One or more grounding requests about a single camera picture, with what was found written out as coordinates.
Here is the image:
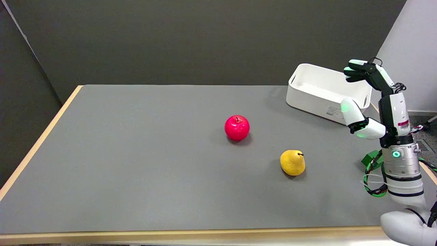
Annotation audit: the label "red apple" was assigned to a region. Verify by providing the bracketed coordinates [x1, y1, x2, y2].
[224, 115, 250, 141]

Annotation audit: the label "grey table mat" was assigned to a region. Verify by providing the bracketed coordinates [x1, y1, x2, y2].
[0, 84, 437, 235]

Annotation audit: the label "yellow pear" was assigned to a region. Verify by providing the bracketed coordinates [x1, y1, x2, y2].
[280, 150, 306, 176]

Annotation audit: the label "black green robot cable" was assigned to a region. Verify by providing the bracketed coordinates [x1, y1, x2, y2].
[363, 150, 437, 197]

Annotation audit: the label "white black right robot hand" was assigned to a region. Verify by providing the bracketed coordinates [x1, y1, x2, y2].
[341, 59, 414, 148]

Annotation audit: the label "white plastic bin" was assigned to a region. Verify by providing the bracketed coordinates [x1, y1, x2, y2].
[286, 63, 373, 125]

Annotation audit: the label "floor vent grille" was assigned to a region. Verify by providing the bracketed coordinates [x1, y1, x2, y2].
[415, 139, 436, 154]

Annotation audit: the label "green cube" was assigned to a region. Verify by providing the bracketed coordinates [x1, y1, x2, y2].
[361, 149, 383, 168]

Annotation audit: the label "black chair caster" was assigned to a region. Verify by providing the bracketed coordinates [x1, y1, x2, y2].
[422, 115, 437, 132]

